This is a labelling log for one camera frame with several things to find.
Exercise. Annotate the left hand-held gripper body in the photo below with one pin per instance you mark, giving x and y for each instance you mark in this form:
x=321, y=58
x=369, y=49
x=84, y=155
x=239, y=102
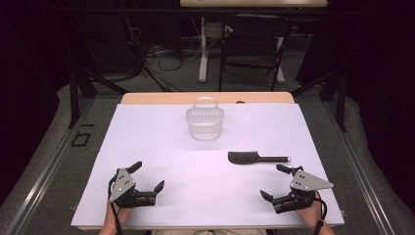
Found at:
x=122, y=187

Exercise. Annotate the white-legged desk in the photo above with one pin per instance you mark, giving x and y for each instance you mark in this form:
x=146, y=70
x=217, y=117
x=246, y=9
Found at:
x=254, y=3

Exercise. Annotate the black folding chair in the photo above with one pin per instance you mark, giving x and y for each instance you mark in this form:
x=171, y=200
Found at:
x=254, y=49

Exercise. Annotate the wooden table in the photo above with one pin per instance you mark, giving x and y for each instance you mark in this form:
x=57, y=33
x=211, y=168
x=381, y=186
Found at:
x=156, y=98

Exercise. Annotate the aluminium floor rail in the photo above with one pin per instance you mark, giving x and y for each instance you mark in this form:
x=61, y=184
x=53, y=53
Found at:
x=49, y=166
x=355, y=169

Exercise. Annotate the person's right hand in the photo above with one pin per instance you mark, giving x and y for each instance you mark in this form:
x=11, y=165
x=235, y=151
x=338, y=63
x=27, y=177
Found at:
x=310, y=213

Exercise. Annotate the person's left hand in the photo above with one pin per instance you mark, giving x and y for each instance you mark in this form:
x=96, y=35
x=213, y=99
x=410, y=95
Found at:
x=119, y=213

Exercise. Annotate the white board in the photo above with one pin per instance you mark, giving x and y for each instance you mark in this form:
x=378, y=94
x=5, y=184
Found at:
x=195, y=182

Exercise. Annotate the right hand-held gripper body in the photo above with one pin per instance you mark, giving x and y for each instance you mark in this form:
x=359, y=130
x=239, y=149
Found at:
x=305, y=183

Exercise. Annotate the clear plastic basket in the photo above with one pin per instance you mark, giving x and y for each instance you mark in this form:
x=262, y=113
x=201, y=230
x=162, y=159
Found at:
x=205, y=122

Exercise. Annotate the black metal stand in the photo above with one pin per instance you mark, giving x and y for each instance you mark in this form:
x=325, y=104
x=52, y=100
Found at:
x=341, y=98
x=74, y=98

